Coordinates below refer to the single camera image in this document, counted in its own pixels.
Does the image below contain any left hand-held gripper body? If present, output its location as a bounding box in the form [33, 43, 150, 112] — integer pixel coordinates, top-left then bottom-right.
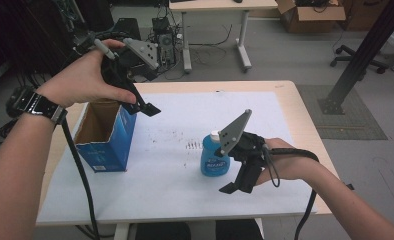
[100, 37, 160, 109]

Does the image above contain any blue plastic bottle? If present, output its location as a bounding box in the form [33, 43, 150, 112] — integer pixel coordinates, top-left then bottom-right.
[200, 130, 232, 178]

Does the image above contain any white-legged wooden desk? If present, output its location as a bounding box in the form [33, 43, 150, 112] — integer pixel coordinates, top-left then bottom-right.
[168, 0, 279, 75]

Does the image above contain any black corrugated cable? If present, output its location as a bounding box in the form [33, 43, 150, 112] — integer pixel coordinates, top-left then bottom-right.
[73, 30, 133, 54]

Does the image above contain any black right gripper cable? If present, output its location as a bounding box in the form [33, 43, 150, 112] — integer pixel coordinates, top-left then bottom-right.
[262, 143, 320, 240]

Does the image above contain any white table leg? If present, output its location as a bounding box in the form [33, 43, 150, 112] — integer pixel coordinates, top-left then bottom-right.
[113, 222, 131, 240]

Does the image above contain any person's right leg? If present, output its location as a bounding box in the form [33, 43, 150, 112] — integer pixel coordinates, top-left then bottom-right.
[214, 218, 263, 240]

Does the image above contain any white paper mat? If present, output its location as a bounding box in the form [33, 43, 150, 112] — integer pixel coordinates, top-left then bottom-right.
[36, 91, 318, 225]

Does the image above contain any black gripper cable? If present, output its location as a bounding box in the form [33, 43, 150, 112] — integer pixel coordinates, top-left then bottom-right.
[60, 118, 101, 240]
[262, 143, 320, 240]

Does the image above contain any black computer tower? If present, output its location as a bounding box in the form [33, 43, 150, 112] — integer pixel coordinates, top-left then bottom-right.
[151, 16, 178, 69]

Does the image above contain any open brown cardboard box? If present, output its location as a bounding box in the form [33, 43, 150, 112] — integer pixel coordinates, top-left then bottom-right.
[275, 0, 347, 34]

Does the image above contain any blue cardboard box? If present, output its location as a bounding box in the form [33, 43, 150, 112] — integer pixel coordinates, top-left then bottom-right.
[73, 99, 138, 174]

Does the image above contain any dark curtain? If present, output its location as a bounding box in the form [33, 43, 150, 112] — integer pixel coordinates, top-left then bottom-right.
[0, 0, 86, 88]

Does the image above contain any black metal stand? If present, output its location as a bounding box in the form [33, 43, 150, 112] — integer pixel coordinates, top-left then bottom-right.
[317, 0, 394, 116]

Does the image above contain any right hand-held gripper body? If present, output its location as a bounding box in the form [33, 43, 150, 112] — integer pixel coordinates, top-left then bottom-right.
[214, 109, 267, 184]

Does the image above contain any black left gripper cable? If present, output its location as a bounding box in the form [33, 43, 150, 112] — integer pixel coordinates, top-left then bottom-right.
[60, 118, 101, 240]

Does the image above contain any person's left hand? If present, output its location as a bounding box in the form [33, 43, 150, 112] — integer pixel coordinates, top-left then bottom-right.
[34, 38, 138, 109]

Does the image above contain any grey floor mat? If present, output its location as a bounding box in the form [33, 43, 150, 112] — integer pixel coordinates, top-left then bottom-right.
[296, 84, 389, 141]

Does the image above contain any black wristband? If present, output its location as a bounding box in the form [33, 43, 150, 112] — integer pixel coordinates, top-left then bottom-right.
[5, 85, 69, 126]

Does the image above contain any black office chair base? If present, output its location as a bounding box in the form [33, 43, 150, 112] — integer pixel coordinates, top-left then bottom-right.
[329, 44, 391, 75]

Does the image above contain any person's right hand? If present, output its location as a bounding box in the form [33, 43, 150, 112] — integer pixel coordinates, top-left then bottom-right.
[256, 137, 316, 187]

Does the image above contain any black floor cable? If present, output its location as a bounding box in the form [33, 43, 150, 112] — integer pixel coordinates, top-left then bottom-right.
[187, 23, 235, 67]

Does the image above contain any grey cable plug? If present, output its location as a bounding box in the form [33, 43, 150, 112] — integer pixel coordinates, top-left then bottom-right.
[93, 38, 120, 61]

